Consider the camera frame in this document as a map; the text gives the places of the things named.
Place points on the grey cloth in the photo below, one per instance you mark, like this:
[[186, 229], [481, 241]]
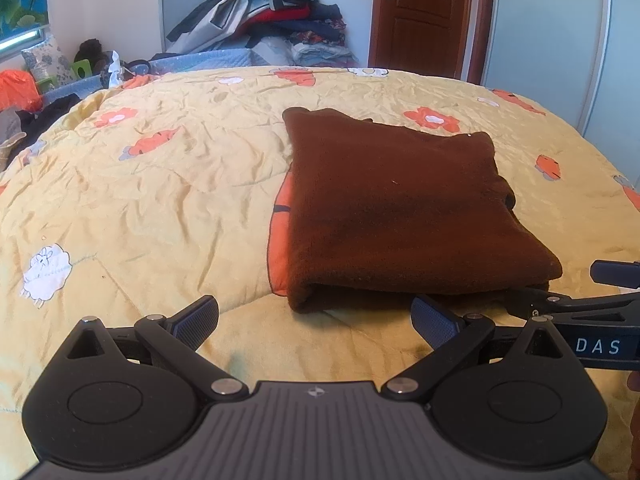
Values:
[[11, 125]]

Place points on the white flower-print wardrobe door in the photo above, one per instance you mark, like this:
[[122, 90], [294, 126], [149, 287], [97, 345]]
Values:
[[550, 45]]

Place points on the white plastic bag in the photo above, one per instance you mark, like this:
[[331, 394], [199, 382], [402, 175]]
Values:
[[112, 70]]

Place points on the light blue quilt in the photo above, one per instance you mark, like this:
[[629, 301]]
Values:
[[210, 60]]

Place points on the green plastic stool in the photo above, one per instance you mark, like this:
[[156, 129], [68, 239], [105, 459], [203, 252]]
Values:
[[82, 68]]

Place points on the orange cloth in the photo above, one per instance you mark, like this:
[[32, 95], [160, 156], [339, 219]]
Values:
[[17, 91]]

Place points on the person's right hand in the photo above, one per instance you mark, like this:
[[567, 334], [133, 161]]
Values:
[[634, 382]]

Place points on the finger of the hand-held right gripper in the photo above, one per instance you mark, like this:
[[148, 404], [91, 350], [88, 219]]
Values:
[[575, 304], [617, 274]]

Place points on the yellow printed bedspread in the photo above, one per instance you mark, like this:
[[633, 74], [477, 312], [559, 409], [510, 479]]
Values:
[[150, 185]]

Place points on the black cloth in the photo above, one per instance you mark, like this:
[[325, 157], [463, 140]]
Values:
[[47, 115]]

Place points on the grey framed panel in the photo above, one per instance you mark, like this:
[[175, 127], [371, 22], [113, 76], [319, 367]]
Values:
[[185, 15]]

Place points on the brown knit sweater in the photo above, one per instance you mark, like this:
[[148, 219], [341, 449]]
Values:
[[400, 210]]

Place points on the floral pillow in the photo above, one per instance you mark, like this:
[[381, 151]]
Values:
[[47, 60]]

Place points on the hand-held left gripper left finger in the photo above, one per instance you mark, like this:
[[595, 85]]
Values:
[[196, 319]]

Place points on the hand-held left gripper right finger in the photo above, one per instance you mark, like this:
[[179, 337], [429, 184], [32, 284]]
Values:
[[435, 319]]

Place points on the brown wooden door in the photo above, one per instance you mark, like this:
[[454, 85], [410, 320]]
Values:
[[422, 15]]

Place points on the pile of mixed clothes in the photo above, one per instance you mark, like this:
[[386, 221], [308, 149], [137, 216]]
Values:
[[270, 15]]

